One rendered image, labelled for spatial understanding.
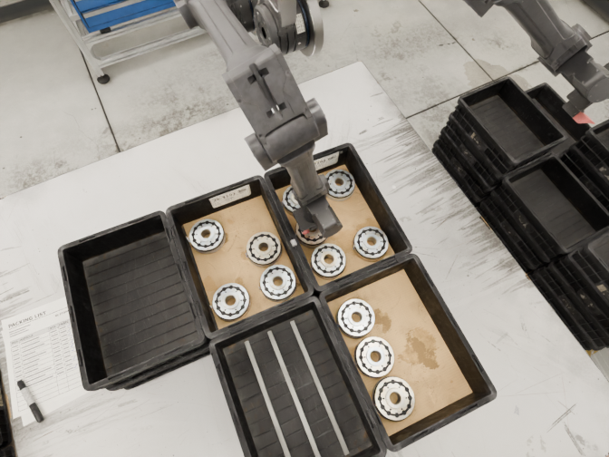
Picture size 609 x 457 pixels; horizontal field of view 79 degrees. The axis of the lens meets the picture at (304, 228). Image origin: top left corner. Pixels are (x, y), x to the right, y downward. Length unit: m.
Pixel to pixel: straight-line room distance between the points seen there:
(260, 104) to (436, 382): 0.87
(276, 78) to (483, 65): 2.64
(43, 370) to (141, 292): 0.39
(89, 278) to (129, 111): 1.63
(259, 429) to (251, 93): 0.83
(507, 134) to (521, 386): 1.14
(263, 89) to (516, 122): 1.71
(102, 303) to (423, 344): 0.91
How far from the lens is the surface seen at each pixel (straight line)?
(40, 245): 1.54
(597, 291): 1.86
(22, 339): 1.47
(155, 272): 1.19
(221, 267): 1.14
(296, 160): 0.56
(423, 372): 1.12
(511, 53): 3.24
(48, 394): 1.39
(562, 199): 2.10
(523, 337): 1.39
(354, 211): 1.19
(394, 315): 1.11
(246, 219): 1.18
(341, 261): 1.09
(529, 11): 0.77
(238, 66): 0.49
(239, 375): 1.08
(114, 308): 1.20
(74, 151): 2.67
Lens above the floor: 1.89
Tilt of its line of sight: 67 degrees down
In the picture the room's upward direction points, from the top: 2 degrees clockwise
